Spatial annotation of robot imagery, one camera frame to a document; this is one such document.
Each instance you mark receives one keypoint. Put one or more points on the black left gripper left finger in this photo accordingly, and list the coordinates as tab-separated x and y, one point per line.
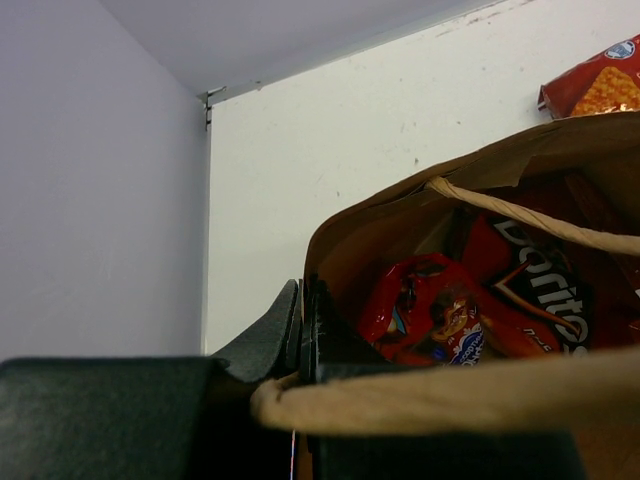
151	417

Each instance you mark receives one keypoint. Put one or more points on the red candy assortment bag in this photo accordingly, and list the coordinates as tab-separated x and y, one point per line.
424	311

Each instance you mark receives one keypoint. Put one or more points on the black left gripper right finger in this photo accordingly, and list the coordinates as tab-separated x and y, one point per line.
331	350

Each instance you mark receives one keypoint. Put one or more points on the brown paper bag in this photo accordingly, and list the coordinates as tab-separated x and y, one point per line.
593	396

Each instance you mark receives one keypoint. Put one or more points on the dark red Dove chocolate bag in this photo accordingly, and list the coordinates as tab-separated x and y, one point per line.
594	206

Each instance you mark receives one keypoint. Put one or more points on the red Doritos bag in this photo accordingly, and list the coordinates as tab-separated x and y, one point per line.
607	82
540	294

